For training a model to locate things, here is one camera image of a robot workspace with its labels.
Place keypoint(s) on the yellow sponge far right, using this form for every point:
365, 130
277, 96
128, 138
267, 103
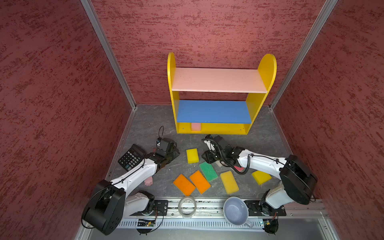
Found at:
261, 177

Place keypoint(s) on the orange sponge left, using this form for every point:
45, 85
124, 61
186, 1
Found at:
184, 185

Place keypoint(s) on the clear tape roll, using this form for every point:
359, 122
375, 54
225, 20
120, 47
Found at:
187, 207

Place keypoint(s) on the orange sponge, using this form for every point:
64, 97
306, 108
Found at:
200, 182
184, 185

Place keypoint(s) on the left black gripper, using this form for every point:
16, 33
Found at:
175, 152

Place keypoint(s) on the black calculator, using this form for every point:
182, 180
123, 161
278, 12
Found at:
131, 158

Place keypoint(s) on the yellow shelf pink blue boards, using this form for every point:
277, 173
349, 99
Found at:
219, 117

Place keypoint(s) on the long yellow sponge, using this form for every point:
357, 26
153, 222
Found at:
229, 182

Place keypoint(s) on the round pink smiley sponge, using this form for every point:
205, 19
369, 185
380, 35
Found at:
240, 169

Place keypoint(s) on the green sponge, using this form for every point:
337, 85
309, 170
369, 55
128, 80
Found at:
208, 171

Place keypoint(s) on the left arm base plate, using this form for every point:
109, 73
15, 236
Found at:
160, 207

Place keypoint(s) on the lavender mug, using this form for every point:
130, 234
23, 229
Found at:
236, 212

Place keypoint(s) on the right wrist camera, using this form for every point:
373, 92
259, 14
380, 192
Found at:
210, 145

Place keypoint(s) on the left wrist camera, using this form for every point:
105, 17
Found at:
163, 144

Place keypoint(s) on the aluminium front rail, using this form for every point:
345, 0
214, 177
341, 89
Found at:
213, 208

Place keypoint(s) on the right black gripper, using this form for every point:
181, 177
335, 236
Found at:
208, 157

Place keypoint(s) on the small yellow square sponge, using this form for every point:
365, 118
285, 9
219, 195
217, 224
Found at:
192, 156

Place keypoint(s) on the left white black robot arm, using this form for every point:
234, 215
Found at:
111, 200

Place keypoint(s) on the orange sponge right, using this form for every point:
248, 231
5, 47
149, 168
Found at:
200, 182

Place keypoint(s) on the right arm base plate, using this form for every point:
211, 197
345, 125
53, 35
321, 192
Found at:
252, 208

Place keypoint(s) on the beige white sponge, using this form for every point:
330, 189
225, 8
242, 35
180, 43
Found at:
218, 163

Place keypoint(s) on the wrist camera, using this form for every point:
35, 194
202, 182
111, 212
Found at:
210, 145
163, 144

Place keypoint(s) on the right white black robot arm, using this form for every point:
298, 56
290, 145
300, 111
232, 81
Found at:
297, 181

